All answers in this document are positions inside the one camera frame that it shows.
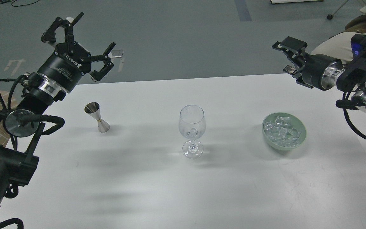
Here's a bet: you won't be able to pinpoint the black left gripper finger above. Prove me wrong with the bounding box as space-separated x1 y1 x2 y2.
80 42 116 82
41 12 85 56

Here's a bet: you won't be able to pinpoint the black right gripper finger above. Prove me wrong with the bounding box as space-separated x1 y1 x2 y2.
272 36 308 69
283 65 314 88

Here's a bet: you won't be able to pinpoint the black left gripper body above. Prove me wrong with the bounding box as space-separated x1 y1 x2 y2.
37 42 92 93

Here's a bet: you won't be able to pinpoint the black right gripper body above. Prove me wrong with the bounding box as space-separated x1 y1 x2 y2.
302 54 344 90

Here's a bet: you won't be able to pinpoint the steel double jigger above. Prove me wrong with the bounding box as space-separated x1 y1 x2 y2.
84 102 111 132

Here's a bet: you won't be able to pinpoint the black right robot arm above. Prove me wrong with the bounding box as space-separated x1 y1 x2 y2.
272 34 366 140

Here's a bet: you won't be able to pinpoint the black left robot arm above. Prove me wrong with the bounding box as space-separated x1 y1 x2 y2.
0 12 116 229

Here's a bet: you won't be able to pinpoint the clear ice cubes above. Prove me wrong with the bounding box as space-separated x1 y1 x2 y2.
262 116 302 148

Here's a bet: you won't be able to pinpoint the clear wine glass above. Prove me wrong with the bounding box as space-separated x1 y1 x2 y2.
178 104 206 159

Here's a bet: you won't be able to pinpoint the office chair base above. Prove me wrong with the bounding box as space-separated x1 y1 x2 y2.
326 0 349 20

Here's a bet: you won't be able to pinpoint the green bowl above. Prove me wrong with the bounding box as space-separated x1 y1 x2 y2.
262 113 307 151

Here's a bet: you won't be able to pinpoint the seated person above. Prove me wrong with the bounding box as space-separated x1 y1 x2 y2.
311 14 366 64

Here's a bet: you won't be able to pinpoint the black floor cable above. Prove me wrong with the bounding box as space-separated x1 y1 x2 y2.
0 0 40 14

